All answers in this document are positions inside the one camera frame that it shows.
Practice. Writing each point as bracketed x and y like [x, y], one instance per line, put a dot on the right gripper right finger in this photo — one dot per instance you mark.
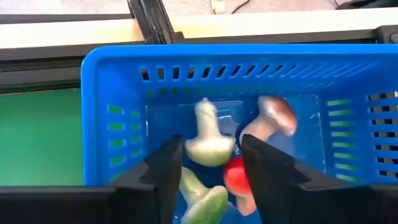
[326, 205]

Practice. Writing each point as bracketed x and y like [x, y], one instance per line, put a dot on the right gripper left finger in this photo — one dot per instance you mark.
[93, 205]

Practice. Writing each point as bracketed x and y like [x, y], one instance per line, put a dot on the red cap mushroom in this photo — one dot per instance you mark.
[236, 179]

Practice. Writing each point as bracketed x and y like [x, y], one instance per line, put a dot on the red-capped toy mushroom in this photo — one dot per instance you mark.
[275, 115]

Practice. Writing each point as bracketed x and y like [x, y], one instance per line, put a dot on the pale green mushroom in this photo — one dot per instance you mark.
[208, 146]

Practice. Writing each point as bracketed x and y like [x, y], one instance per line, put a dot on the green table mat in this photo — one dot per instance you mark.
[37, 140]

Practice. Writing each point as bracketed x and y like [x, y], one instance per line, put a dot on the blue plastic basket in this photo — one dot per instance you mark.
[118, 77]

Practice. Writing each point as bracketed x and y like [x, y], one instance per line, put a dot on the dark blue chair base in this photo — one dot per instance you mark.
[367, 3]

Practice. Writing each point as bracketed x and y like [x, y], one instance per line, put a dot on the yellow power strip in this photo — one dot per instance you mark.
[219, 6]

